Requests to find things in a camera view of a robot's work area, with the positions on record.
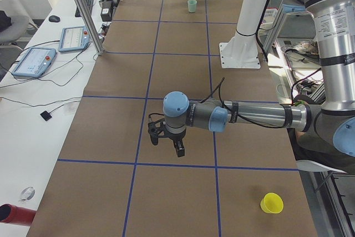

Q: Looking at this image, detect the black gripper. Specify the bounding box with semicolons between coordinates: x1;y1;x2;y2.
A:
148;117;185;157

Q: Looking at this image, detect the yellow plastic cup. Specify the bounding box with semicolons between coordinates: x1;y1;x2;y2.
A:
260;193;284;214

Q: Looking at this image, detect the green plastic cup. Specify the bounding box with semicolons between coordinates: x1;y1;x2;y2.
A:
187;0;197;13

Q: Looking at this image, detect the small black square device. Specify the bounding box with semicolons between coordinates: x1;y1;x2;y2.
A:
40;110;52;121

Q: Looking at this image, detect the far blue teach pendant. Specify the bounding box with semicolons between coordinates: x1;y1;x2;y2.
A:
58;26;90;53

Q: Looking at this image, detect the blue teach pendant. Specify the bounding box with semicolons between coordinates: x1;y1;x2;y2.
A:
12;47;57;78
58;26;90;53

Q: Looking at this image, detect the near blue teach pendant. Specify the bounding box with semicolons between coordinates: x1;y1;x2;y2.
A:
12;47;57;78

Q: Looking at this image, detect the black keyboard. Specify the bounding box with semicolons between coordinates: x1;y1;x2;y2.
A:
74;0;94;17

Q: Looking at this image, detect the black computer mouse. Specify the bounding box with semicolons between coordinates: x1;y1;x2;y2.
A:
48;15;60;23

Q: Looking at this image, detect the red cylinder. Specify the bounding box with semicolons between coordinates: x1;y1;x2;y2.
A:
1;204;36;226

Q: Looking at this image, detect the aluminium frame post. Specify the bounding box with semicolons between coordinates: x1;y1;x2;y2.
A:
74;0;104;56

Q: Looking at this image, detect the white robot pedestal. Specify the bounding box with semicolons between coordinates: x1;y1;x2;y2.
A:
219;0;268;69

